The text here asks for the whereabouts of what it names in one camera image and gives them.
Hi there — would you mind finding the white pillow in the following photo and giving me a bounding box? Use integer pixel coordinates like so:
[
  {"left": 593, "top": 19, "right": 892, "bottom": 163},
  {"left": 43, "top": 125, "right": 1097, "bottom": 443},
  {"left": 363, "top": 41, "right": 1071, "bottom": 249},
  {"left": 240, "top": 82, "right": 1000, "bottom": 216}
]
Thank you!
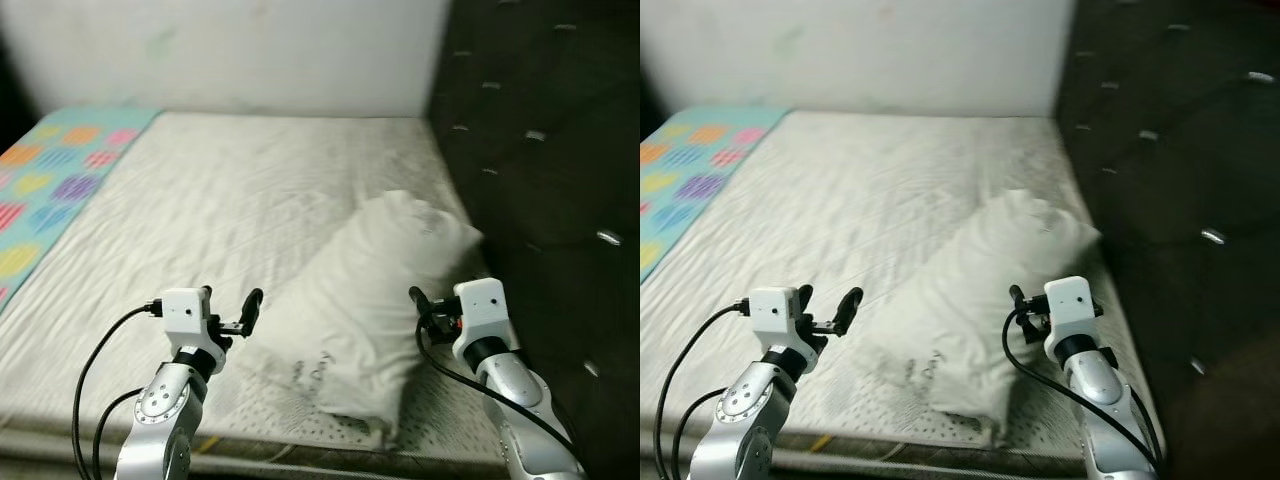
[
  {"left": 245, "top": 190, "right": 484, "bottom": 441},
  {"left": 860, "top": 190, "right": 1101, "bottom": 441}
]

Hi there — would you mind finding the grey quilted mattress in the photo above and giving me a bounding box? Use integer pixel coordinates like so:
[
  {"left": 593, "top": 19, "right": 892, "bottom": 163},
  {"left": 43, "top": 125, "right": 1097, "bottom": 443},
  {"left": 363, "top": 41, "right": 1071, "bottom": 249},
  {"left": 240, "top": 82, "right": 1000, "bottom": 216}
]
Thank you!
[
  {"left": 640, "top": 112, "right": 1166, "bottom": 471},
  {"left": 0, "top": 112, "right": 511, "bottom": 471}
]

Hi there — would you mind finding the teal blanket with coloured hearts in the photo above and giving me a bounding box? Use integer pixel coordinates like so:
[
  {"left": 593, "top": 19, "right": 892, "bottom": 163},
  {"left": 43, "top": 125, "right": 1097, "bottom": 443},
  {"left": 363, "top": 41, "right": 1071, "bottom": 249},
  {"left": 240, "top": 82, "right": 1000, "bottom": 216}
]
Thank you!
[
  {"left": 0, "top": 107, "right": 161, "bottom": 313},
  {"left": 640, "top": 105, "right": 791, "bottom": 283}
]

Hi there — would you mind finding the black tufted headboard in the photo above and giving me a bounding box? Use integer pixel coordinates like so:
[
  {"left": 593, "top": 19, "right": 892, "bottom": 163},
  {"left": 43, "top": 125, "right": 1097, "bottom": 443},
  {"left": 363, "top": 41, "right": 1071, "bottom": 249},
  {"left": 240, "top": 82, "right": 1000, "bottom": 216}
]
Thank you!
[
  {"left": 430, "top": 0, "right": 641, "bottom": 480},
  {"left": 1058, "top": 0, "right": 1280, "bottom": 480}
]

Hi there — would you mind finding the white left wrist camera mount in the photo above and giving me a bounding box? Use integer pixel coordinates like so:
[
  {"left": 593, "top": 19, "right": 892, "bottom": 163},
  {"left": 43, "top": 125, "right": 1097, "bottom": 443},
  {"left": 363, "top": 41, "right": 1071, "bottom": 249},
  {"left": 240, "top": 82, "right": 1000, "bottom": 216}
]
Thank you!
[
  {"left": 748, "top": 287, "right": 801, "bottom": 348},
  {"left": 160, "top": 288, "right": 213, "bottom": 348}
]

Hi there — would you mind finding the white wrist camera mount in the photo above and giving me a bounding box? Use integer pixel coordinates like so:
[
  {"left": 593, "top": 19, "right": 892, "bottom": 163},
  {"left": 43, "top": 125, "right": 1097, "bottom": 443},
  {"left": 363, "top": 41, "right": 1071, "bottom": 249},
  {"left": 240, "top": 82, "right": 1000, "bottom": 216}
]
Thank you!
[
  {"left": 452, "top": 279, "right": 511, "bottom": 348},
  {"left": 748, "top": 287, "right": 801, "bottom": 348},
  {"left": 160, "top": 288, "right": 213, "bottom": 348},
  {"left": 1043, "top": 277, "right": 1098, "bottom": 343}
]

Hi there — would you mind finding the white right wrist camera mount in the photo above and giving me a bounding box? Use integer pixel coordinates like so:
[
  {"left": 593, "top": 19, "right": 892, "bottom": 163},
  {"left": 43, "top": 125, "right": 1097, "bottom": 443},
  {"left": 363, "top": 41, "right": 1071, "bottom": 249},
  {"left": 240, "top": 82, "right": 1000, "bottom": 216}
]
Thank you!
[
  {"left": 452, "top": 279, "right": 511, "bottom": 348},
  {"left": 1043, "top": 277, "right": 1098, "bottom": 343}
]

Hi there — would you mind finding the long black left arm cable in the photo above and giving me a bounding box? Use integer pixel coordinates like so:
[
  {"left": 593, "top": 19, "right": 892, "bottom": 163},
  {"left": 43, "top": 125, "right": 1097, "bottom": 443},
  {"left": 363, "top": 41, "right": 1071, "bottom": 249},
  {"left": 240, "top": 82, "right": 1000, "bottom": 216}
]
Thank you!
[
  {"left": 655, "top": 300, "right": 751, "bottom": 480},
  {"left": 72, "top": 300, "right": 163, "bottom": 480}
]

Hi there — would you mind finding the short black left arm cable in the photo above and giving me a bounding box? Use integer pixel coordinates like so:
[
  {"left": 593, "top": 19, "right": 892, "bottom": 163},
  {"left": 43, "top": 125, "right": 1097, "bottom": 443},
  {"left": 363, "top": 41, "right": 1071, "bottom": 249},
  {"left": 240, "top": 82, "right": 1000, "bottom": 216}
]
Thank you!
[
  {"left": 672, "top": 388, "right": 736, "bottom": 480},
  {"left": 92, "top": 388, "right": 149, "bottom": 480}
]

